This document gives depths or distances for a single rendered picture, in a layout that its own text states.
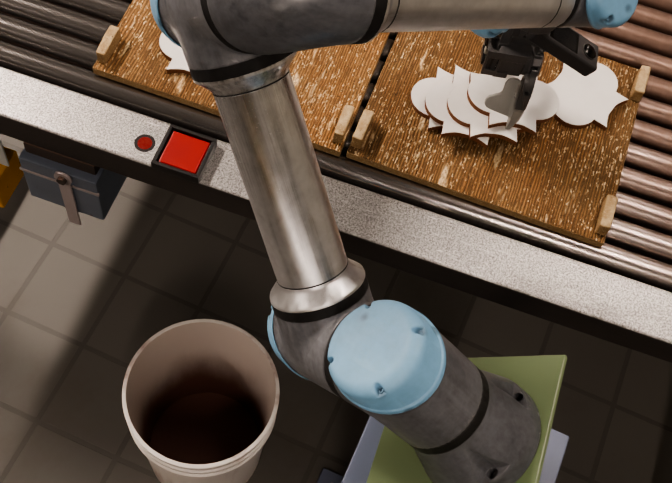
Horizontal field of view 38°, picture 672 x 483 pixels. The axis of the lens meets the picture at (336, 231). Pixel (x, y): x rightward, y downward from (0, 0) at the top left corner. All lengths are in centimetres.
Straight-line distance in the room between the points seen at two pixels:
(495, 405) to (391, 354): 15
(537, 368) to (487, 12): 43
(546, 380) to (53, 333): 146
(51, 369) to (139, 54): 99
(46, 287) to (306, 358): 139
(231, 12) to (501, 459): 56
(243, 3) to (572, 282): 77
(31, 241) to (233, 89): 155
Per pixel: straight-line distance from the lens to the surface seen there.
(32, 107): 159
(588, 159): 159
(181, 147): 150
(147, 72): 158
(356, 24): 92
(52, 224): 253
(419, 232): 147
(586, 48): 146
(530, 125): 152
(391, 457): 126
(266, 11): 90
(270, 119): 103
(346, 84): 158
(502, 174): 153
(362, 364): 103
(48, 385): 236
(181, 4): 99
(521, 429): 113
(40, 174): 165
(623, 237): 156
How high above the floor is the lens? 218
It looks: 61 degrees down
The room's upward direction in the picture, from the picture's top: 11 degrees clockwise
